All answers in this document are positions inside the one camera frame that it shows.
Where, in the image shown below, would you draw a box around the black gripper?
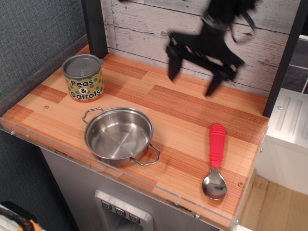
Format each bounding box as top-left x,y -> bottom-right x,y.
166,23 -> 244,96

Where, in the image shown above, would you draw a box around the red handled metal spoon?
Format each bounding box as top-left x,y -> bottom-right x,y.
202,123 -> 227,200

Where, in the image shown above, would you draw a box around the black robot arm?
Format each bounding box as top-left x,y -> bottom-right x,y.
166,0 -> 255,96

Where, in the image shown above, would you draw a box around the stainless steel pot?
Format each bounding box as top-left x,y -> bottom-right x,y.
82,107 -> 160,167

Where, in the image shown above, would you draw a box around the peas and carrots can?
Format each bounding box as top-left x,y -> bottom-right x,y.
62,54 -> 105,103

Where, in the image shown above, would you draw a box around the white toy sink unit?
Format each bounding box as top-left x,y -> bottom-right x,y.
255,35 -> 308,194

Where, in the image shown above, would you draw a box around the silver water dispenser panel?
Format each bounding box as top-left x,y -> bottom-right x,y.
94,190 -> 154,231

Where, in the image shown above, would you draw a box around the grey toy fridge cabinet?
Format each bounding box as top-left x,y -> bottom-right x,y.
42,149 -> 216,231

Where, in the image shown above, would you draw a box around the clear acrylic edge guard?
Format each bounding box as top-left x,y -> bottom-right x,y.
0,118 -> 255,231

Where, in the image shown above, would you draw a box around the orange and black object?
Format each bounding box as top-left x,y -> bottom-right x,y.
0,207 -> 43,231

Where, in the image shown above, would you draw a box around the right dark post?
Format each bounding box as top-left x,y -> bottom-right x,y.
262,0 -> 308,118

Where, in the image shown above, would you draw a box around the dark post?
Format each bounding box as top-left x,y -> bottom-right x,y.
81,0 -> 108,58
262,0 -> 308,118

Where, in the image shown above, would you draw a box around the left dark post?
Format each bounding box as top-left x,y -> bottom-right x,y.
81,0 -> 108,58

